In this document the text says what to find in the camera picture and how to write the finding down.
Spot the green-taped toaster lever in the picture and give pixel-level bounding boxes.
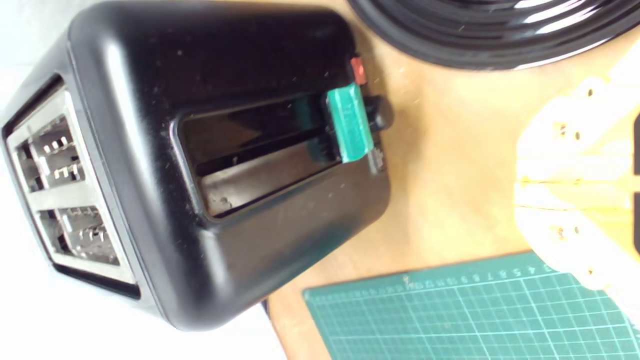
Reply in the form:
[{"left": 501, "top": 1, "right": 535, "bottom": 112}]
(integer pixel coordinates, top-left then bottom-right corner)
[{"left": 326, "top": 82, "right": 376, "bottom": 164}]

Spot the black toaster dial knob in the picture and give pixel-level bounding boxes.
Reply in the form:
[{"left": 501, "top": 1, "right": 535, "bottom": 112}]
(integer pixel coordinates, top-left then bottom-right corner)
[{"left": 362, "top": 95, "right": 395, "bottom": 133}]

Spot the red toaster button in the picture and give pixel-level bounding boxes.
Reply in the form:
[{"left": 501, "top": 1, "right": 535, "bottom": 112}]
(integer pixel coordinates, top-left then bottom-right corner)
[{"left": 350, "top": 56, "right": 367, "bottom": 85}]

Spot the black two-slot toaster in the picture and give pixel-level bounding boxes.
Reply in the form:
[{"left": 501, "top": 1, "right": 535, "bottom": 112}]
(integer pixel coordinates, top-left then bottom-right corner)
[{"left": 0, "top": 0, "right": 396, "bottom": 332}]

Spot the black plate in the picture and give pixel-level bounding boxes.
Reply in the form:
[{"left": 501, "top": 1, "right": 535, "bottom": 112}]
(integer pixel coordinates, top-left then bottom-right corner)
[{"left": 347, "top": 0, "right": 640, "bottom": 71}]

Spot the green cutting mat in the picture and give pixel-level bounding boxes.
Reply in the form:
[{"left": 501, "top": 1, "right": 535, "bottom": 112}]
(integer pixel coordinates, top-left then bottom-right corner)
[{"left": 302, "top": 251, "right": 640, "bottom": 360}]

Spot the black defrost button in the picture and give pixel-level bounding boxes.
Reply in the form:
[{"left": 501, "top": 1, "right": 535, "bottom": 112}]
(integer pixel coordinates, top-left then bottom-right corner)
[{"left": 369, "top": 147, "right": 387, "bottom": 174}]

